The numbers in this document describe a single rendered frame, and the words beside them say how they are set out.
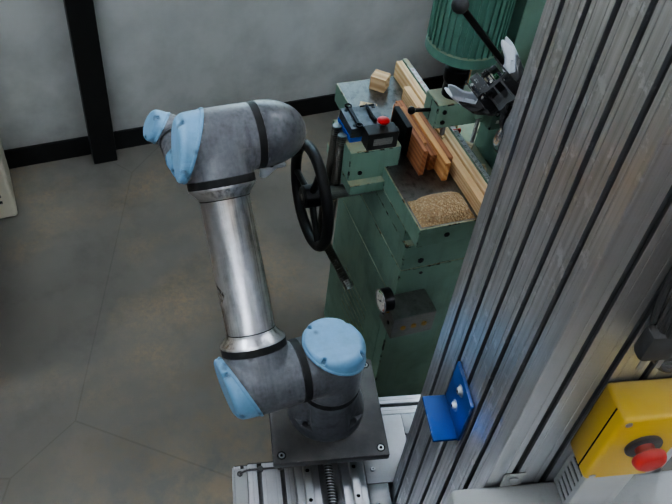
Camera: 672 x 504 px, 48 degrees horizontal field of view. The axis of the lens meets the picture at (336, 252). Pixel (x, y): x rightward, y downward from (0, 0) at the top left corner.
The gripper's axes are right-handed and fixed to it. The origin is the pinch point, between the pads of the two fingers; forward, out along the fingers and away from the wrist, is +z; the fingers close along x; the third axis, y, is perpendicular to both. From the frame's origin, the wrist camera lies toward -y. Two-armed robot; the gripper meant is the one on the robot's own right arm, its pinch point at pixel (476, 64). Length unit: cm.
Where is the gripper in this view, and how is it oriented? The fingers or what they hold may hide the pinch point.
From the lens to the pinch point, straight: 157.6
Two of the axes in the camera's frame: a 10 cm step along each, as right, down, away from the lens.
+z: -3.3, -7.1, 6.2
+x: -7.5, 6.0, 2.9
